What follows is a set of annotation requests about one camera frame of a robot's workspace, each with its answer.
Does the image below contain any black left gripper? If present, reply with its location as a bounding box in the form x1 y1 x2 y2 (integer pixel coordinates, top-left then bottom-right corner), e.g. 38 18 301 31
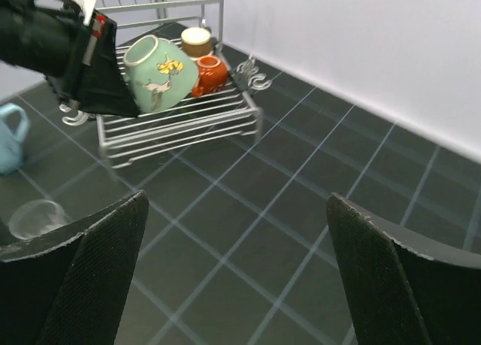
1 0 140 118

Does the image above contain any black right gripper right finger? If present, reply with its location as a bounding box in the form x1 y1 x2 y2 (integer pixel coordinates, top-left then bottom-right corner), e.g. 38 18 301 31
326 192 480 344

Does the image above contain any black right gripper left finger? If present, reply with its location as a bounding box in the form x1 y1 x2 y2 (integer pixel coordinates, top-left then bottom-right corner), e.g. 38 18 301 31
1 190 150 345

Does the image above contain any mint green mug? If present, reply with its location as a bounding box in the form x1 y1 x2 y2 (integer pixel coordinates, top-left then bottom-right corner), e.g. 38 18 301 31
123 35 198 113

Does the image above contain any small clear glass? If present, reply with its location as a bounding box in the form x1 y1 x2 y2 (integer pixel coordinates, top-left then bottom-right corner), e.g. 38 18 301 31
7 199 71 240

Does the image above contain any cream cup with cork band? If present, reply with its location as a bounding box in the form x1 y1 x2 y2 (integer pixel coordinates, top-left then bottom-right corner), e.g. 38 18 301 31
180 27 213 60

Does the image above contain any orange glazed ceramic mug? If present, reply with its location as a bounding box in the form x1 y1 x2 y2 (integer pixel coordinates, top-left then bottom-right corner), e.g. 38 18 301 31
192 55 228 98

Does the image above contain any grey rack hook front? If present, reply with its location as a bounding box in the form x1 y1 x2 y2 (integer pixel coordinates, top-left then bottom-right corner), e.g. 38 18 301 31
59 104 96 126

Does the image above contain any grey rack hook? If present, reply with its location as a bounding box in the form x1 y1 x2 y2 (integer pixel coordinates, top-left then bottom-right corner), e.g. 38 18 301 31
59 104 96 126
233 56 272 92

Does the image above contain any grey metal dish rack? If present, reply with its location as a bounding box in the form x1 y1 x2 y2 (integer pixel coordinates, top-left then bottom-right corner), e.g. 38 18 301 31
58 0 265 170

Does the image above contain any grey rack hook back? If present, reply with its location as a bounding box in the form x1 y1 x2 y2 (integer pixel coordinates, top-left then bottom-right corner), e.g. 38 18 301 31
233 56 272 92

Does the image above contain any light blue cup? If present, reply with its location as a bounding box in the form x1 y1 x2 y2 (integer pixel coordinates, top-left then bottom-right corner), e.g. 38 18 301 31
1 103 30 175

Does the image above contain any black grid mat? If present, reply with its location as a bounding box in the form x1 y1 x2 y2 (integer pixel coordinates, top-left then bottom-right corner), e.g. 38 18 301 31
1 64 480 344

